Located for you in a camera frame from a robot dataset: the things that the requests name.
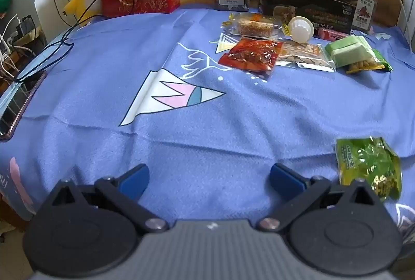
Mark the yellow peanut packet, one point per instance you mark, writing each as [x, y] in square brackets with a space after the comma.
[363, 66]

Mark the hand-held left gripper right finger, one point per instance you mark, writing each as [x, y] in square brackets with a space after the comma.
[285, 179]

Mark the green bag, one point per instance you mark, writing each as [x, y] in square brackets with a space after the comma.
[5, 1]

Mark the small pink packet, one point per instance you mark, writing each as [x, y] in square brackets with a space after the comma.
[330, 35]

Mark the pecan nut jar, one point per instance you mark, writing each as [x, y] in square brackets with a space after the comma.
[363, 7]

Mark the smartphone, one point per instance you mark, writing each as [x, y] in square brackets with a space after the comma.
[16, 104]

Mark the clear seed packet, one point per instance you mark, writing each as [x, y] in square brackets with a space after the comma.
[301, 54]

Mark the light green pastry packet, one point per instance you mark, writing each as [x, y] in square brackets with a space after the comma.
[348, 51]

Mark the blue printed blanket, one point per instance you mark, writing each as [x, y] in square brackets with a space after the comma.
[194, 124]

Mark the black charger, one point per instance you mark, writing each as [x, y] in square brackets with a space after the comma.
[24, 27]

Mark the white jelly cup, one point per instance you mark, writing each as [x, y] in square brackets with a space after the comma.
[300, 28]

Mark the dark green snack packet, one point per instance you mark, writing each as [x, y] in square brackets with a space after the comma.
[384, 61]

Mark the clear pastry packet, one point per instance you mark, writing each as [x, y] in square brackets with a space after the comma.
[254, 26]

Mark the red spicy snack packet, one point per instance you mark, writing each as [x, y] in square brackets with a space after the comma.
[251, 54]

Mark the black tin box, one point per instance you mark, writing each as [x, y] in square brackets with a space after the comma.
[324, 7]

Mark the crinkled green foil packet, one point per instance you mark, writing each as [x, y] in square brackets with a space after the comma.
[366, 160]

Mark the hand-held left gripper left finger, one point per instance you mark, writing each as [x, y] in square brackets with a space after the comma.
[134, 181]

